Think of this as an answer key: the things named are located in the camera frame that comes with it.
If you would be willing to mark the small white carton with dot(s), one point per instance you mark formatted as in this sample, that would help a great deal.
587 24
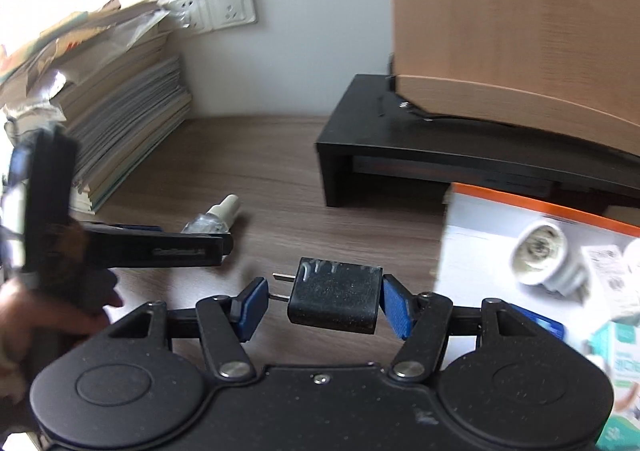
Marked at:
612 276

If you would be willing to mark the stack of books and papers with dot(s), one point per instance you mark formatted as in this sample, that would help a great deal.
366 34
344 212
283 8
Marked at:
125 106

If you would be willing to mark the person's left hand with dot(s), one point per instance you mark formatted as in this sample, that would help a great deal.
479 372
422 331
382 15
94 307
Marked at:
30 316

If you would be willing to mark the black plug charger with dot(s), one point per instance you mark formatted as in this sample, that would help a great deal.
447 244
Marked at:
335 296

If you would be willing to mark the clear plastic bottle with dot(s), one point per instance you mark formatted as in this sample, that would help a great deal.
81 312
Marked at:
220 211

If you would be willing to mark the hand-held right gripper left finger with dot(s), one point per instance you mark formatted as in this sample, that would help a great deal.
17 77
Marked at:
252 306

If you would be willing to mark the orange and white cardboard box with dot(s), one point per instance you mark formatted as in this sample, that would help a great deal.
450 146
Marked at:
480 231

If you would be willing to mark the brown wooden board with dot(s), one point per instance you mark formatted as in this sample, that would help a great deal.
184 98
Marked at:
500 21

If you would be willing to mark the white wall socket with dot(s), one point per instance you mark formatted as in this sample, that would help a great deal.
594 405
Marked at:
187 13
230 1

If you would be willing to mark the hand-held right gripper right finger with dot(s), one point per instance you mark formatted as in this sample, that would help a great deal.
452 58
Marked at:
397 306

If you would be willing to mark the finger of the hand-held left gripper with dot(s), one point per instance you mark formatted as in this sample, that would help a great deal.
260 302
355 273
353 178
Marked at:
175 251

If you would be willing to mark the blue tissue pack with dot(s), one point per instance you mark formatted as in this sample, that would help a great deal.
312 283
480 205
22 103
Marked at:
547 327

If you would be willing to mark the teal printed carton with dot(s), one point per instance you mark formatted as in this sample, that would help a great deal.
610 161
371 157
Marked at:
617 356

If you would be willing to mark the black monitor stand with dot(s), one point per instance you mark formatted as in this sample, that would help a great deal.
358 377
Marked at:
360 131

